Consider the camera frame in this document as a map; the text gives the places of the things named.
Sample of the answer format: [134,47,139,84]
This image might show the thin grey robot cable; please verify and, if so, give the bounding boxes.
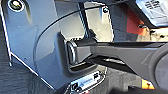
[32,1,134,68]

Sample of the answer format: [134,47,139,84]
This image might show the silver base bolt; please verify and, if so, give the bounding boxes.
[7,0,25,13]
[101,5,111,15]

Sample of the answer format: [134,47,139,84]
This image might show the small white box blue middle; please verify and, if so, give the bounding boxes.
[68,72,106,94]

